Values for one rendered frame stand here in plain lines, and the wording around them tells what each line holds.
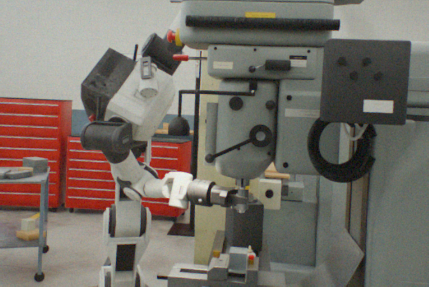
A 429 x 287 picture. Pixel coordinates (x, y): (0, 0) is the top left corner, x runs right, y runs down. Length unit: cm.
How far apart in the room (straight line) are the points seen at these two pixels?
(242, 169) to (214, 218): 190
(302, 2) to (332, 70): 33
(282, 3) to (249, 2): 10
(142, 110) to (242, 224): 61
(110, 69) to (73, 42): 950
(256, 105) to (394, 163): 43
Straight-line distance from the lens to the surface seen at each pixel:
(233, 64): 154
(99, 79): 188
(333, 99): 130
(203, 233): 351
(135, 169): 191
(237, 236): 203
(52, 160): 678
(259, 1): 155
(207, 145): 165
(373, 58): 132
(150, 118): 183
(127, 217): 219
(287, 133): 154
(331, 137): 155
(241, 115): 156
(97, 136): 177
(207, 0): 156
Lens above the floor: 156
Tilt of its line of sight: 3 degrees down
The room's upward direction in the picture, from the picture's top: 3 degrees clockwise
